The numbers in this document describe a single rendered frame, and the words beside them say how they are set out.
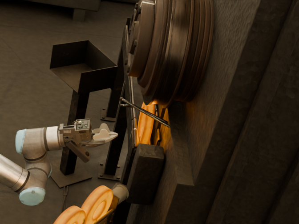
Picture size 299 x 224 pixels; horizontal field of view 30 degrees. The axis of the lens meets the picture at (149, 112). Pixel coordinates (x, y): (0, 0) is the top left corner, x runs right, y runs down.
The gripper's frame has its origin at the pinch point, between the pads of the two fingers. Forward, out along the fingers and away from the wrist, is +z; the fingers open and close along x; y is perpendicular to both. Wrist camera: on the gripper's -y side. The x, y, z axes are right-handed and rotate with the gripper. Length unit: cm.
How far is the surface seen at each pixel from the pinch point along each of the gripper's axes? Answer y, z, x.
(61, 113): -65, -43, 117
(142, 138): -4.7, 10.1, 3.3
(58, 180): -66, -39, 54
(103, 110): -73, -17, 126
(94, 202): 3.9, -5.8, -38.5
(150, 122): 1.4, 14.1, 5.1
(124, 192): -7.9, 2.7, -22.8
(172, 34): 43, 25, -6
